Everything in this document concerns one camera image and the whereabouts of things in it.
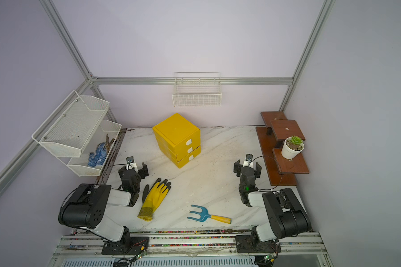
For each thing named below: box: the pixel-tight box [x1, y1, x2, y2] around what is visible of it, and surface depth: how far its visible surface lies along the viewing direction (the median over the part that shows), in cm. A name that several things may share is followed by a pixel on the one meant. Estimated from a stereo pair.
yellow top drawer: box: [173, 129, 201, 156], surface depth 90 cm
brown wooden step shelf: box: [255, 111, 310, 186], surface depth 91 cm
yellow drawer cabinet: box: [152, 112, 202, 169], surface depth 92 cm
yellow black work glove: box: [137, 177, 171, 222], surface depth 88 cm
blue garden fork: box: [187, 204, 232, 225], surface depth 84 cm
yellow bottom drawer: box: [177, 145, 202, 169], surface depth 100 cm
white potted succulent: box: [280, 135, 305, 162], surface depth 82 cm
